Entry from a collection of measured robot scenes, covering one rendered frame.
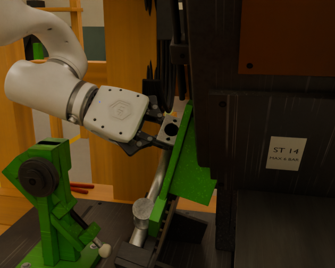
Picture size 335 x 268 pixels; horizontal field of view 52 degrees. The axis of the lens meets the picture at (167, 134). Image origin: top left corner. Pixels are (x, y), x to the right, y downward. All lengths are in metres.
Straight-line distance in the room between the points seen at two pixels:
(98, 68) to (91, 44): 10.82
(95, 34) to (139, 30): 10.87
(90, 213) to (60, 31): 0.50
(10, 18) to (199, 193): 0.40
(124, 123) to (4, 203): 0.61
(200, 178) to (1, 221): 0.64
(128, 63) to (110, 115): 0.31
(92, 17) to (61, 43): 11.10
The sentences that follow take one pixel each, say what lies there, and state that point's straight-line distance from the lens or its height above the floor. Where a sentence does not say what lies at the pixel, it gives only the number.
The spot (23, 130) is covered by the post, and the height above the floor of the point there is 1.07.
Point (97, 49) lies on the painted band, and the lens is 11.79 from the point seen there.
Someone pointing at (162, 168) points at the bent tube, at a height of 1.10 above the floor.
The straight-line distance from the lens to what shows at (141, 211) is 0.60.
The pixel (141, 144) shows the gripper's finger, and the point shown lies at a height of 1.18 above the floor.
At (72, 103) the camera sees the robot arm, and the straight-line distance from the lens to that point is 0.65.
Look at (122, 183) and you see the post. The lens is 1.03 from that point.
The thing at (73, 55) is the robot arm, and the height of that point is 1.33.
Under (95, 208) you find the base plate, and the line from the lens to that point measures 0.99.
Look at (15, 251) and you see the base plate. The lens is 0.89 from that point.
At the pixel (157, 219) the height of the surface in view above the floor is 1.09.
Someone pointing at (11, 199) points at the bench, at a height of 0.88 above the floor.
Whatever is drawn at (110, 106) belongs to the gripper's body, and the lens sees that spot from 0.64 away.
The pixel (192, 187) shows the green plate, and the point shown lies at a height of 1.13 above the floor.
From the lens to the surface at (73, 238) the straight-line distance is 0.73.
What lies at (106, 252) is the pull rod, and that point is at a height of 0.95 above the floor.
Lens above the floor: 1.39
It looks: 18 degrees down
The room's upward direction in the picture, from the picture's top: straight up
